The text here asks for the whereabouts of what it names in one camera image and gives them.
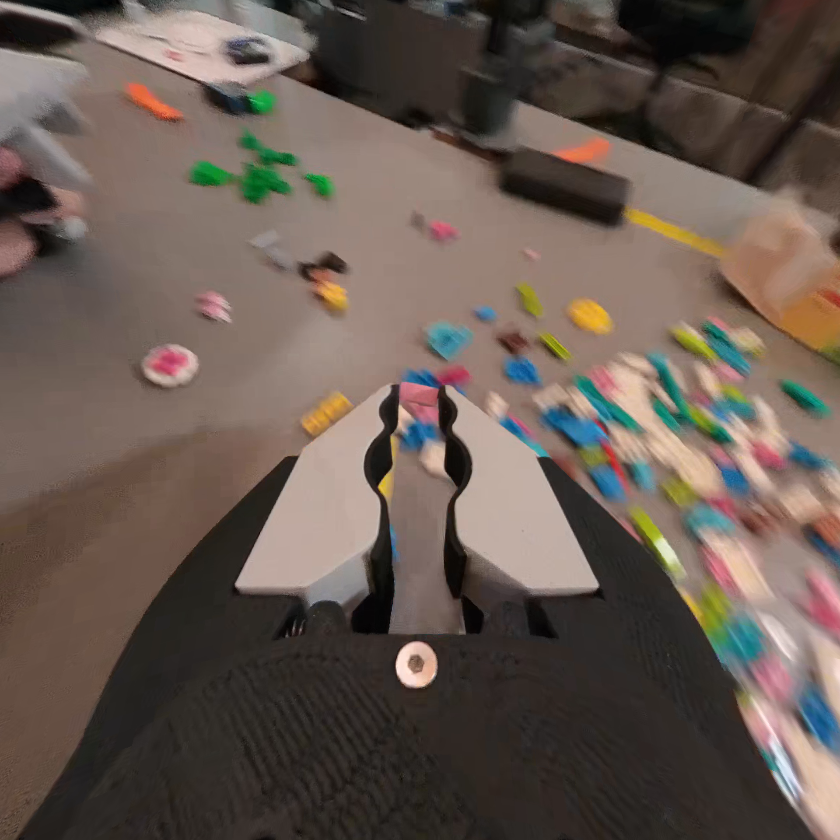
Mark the person's left hand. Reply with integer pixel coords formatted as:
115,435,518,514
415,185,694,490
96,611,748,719
0,196,88,278

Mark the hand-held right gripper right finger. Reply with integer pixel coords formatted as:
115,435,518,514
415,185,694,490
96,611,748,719
436,386,603,634

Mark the dark brown wedge toy brick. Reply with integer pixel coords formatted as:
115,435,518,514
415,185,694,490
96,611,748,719
298,251,350,282

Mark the white paper sheet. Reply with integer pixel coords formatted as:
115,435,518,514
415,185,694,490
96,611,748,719
95,10,311,86

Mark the cyan arch toy brick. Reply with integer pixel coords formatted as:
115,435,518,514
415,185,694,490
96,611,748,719
424,321,475,361

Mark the white round pie toy brick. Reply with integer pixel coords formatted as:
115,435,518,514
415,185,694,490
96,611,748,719
140,343,200,389

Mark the group of green toy bricks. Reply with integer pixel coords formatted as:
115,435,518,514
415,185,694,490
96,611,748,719
189,88,337,206

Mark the dark blue toy piece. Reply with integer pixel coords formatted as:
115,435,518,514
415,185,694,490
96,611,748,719
205,81,252,114

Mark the black rectangular block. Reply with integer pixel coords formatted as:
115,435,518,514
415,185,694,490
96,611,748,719
497,147,632,228

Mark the grey toy axle rod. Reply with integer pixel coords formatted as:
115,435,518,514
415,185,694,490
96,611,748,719
248,230,298,271

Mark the grey desk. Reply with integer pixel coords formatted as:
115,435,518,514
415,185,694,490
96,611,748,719
0,36,840,840

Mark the colourful cardboard box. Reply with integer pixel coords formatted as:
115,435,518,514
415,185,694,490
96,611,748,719
717,193,840,368

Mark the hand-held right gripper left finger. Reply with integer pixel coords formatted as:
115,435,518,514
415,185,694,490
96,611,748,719
234,382,403,632

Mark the pile of colourful toy bricks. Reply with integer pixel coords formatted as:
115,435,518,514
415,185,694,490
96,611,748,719
394,315,840,828

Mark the yellow round toy plate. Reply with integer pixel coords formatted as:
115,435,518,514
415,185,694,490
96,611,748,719
566,298,615,336

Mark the yellow tape strip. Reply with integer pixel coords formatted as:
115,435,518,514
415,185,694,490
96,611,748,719
622,206,728,258

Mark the group of yellow toy bricks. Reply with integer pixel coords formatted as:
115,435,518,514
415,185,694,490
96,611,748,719
300,390,356,438

